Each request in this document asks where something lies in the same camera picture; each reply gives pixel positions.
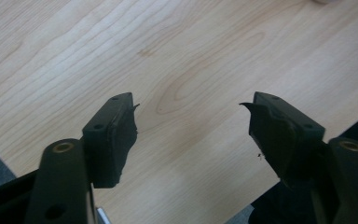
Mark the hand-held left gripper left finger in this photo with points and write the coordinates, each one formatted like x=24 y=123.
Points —
x=110 y=143

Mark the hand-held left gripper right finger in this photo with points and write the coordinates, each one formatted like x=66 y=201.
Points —
x=276 y=137

